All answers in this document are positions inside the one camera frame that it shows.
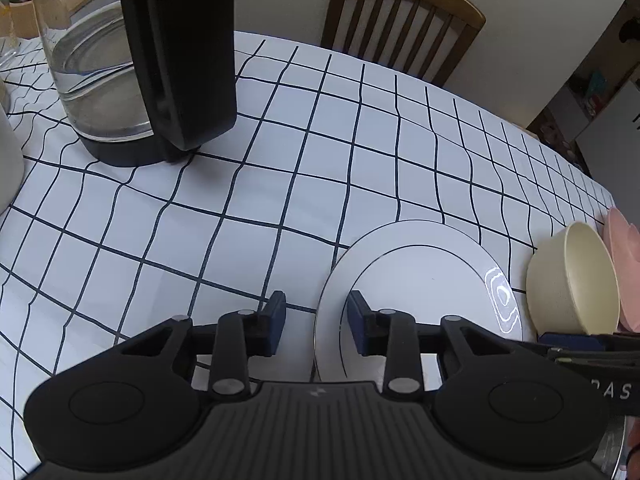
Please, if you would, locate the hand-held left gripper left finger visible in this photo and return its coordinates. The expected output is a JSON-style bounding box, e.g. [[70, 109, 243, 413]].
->
[[117, 290, 287, 402]]

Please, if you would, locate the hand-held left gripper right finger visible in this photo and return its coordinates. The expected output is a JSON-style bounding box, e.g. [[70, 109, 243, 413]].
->
[[348, 290, 552, 399]]

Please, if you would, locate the pink bowl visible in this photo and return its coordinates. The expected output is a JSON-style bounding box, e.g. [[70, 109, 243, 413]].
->
[[602, 206, 640, 333]]

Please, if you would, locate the dark cluttered shelf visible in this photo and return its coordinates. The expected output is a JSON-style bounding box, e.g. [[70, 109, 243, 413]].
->
[[525, 0, 640, 176]]

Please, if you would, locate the white black grid tablecloth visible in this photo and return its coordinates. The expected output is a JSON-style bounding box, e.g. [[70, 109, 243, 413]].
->
[[0, 30, 619, 480]]

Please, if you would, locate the cream bowl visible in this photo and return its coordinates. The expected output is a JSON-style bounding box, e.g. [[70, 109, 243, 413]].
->
[[526, 222, 621, 337]]

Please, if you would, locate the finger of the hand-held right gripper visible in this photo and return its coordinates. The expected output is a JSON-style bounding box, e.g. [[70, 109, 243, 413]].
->
[[537, 331, 640, 367]]

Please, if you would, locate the white plate with black ring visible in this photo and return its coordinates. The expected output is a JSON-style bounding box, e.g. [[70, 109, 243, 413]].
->
[[314, 220, 524, 386]]

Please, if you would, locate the white container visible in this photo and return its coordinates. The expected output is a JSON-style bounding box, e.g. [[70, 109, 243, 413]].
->
[[0, 80, 26, 214]]

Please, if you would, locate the white cabinet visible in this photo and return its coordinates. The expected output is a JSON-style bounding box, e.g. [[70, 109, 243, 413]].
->
[[572, 80, 640, 211]]

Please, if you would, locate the potted plant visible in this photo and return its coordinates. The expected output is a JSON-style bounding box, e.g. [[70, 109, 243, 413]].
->
[[0, 0, 42, 41]]

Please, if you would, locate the glass electric kettle black handle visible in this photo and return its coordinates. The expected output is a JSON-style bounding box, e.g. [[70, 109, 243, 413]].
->
[[27, 0, 238, 167]]

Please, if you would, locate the metal bowl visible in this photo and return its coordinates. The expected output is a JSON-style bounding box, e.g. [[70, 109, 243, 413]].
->
[[590, 412, 632, 480]]

